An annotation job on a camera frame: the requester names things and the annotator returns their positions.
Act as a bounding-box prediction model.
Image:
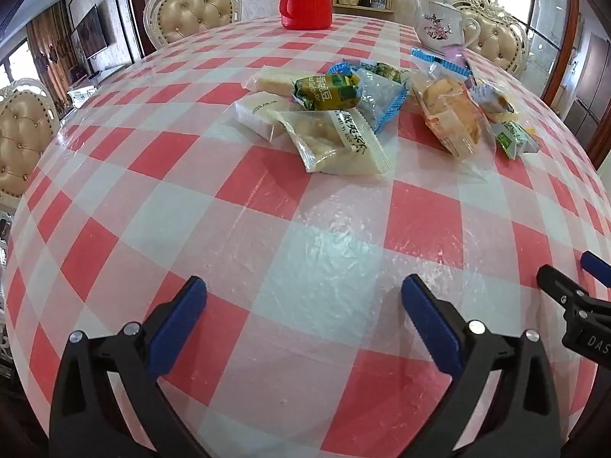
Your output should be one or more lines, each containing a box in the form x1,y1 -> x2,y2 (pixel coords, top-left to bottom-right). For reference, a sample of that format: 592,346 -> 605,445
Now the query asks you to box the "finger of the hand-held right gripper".
580,250 -> 611,289
536,264 -> 611,327

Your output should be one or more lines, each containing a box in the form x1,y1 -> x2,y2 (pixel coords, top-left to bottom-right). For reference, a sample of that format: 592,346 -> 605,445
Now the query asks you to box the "brown wooden door frame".
120,0 -> 150,58

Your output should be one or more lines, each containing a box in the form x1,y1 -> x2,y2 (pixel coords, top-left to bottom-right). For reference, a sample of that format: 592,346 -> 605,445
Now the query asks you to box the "television cabinet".
67,62 -> 132,108

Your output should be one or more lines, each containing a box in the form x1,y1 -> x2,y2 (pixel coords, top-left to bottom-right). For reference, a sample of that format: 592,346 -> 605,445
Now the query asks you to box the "purple snack packet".
443,45 -> 472,74

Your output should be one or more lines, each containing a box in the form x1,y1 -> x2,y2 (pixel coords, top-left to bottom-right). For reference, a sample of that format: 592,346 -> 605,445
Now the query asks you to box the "white frosted snack packet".
233,93 -> 289,140

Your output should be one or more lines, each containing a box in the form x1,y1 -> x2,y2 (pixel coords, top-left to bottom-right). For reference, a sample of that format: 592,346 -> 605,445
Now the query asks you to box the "white floral teapot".
411,0 -> 481,51

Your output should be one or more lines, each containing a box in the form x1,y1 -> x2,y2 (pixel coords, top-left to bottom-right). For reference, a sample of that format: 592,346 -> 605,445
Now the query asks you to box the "dark wooden cabinet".
566,33 -> 611,170

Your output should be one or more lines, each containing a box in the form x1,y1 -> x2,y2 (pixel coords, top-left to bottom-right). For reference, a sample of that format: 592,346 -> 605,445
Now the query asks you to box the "red white checked tablecloth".
2,13 -> 605,458

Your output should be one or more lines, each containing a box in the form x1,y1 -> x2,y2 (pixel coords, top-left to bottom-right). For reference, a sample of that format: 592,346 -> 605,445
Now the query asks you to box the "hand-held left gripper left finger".
49,276 -> 211,458

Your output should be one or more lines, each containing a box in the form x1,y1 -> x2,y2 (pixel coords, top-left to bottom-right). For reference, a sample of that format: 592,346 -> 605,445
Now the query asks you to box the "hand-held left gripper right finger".
401,274 -> 561,458

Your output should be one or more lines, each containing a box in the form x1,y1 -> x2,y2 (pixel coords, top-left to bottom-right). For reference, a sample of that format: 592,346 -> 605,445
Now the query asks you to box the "small green snack packet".
371,61 -> 412,85
491,121 -> 541,160

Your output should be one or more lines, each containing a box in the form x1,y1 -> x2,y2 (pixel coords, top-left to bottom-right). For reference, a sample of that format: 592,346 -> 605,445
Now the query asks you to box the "pale yellow cake packet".
242,63 -> 299,97

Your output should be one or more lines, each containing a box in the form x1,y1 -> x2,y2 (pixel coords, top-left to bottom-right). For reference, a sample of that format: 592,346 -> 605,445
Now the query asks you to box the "brown curtain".
26,2 -> 72,115

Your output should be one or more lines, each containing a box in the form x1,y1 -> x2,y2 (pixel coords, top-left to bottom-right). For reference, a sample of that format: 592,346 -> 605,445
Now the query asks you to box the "beige tufted ornate chair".
144,0 -> 242,51
451,0 -> 530,77
0,79 -> 62,213

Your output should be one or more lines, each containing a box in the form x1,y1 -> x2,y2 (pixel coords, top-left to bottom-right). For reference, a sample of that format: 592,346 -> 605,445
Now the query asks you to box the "blue-edged clear snack packet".
411,48 -> 474,80
328,60 -> 412,135

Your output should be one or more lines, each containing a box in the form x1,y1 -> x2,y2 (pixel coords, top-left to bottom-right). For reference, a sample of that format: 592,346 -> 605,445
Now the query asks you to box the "flat screen television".
71,5 -> 108,61

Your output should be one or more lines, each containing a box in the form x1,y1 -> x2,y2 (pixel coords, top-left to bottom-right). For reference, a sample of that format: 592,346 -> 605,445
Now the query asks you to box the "clear packet with beige cake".
278,109 -> 393,175

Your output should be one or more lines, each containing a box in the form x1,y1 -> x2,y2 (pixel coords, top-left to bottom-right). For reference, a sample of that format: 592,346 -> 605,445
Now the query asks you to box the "wood framed glass door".
491,0 -> 580,101

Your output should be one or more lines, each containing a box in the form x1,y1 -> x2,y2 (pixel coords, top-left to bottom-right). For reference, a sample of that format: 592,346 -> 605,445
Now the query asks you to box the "green yellow snack packet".
291,74 -> 360,111

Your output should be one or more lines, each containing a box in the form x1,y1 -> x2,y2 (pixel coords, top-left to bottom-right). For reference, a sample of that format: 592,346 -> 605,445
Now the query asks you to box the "clear packet with orange bread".
409,75 -> 493,159

